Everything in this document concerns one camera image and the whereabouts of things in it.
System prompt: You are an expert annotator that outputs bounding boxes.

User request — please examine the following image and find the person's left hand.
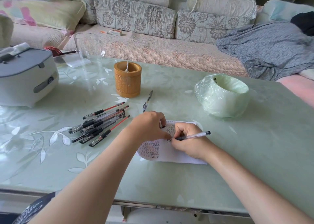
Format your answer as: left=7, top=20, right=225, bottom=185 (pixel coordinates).
left=126, top=111, right=172, bottom=146

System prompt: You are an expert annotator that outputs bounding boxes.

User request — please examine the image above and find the person's right hand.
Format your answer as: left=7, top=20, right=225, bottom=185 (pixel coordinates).
left=170, top=122, right=214, bottom=161

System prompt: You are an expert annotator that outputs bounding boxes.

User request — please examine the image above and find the white handwritten paper sheet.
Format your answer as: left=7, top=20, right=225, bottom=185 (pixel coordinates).
left=136, top=120, right=208, bottom=165

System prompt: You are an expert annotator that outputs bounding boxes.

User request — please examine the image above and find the clear black gel pen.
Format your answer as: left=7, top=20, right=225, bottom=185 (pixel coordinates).
left=169, top=131, right=211, bottom=142

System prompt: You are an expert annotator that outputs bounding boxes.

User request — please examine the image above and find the person's right forearm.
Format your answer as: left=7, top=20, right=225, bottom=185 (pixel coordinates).
left=203, top=146, right=314, bottom=224

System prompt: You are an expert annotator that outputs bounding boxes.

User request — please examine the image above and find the person's left forearm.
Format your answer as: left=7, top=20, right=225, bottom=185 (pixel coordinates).
left=29, top=130, right=141, bottom=224

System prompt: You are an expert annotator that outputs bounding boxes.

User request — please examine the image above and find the single blue-black gel pen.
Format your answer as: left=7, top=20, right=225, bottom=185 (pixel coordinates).
left=143, top=90, right=153, bottom=113

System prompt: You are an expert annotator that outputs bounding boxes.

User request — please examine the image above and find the bin with green plastic bag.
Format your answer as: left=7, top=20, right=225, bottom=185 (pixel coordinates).
left=194, top=73, right=250, bottom=119

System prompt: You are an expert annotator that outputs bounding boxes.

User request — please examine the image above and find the bamboo pen holder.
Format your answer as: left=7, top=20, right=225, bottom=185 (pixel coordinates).
left=113, top=61, right=142, bottom=99

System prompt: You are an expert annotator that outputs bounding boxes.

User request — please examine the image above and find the pile of gel pens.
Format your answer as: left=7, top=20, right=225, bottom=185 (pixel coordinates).
left=68, top=102, right=131, bottom=147

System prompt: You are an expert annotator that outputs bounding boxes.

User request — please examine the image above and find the beige quilted sofa cover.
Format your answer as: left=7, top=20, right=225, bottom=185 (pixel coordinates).
left=9, top=22, right=251, bottom=78

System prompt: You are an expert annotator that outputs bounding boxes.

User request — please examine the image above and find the clear glass pitcher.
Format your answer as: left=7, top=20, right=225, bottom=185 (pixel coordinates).
left=73, top=32, right=106, bottom=72

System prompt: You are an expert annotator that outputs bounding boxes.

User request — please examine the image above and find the brown floral sofa cushion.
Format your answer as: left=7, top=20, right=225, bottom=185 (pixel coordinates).
left=174, top=9, right=255, bottom=45
left=94, top=0, right=177, bottom=39
left=55, top=0, right=98, bottom=25

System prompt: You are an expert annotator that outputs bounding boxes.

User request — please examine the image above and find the grey patterned blanket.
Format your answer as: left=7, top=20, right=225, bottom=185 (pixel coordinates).
left=216, top=20, right=314, bottom=81

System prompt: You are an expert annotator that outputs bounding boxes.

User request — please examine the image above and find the pink bed sheet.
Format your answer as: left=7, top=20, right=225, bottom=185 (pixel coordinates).
left=277, top=69, right=314, bottom=109

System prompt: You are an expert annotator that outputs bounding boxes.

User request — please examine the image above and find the cream frilled pillow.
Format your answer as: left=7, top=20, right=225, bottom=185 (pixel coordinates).
left=186, top=0, right=258, bottom=20

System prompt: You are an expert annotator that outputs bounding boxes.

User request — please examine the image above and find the person's dark patterned clothing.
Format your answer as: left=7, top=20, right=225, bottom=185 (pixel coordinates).
left=12, top=191, right=57, bottom=224

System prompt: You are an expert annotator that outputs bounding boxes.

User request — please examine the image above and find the white grey rice cooker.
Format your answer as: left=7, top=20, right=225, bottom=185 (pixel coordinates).
left=0, top=42, right=60, bottom=108

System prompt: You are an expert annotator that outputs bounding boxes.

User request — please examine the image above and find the light blue blanket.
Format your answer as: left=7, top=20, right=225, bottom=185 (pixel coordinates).
left=255, top=0, right=314, bottom=24

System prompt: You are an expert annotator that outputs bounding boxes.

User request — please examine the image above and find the yellow pink floral pillow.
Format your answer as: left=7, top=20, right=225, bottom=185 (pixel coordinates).
left=0, top=0, right=87, bottom=32

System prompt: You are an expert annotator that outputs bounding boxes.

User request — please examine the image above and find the black garment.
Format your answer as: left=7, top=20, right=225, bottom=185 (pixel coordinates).
left=290, top=11, right=314, bottom=37

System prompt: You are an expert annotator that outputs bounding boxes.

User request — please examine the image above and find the red handled knife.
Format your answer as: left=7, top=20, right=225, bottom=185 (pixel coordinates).
left=44, top=46, right=77, bottom=64

